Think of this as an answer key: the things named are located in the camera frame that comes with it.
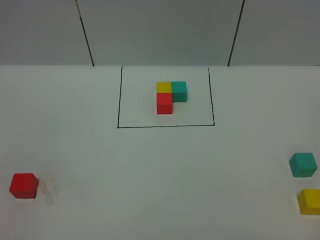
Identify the template teal cube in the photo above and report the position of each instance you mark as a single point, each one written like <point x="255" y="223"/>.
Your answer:
<point x="179" y="91"/>

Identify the template red cube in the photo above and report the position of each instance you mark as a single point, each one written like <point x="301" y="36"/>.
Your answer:
<point x="164" y="103"/>

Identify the template yellow cube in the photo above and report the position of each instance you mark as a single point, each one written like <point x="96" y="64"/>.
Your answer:
<point x="163" y="87"/>

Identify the loose teal cube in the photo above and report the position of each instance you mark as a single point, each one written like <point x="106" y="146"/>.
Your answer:
<point x="303" y="164"/>

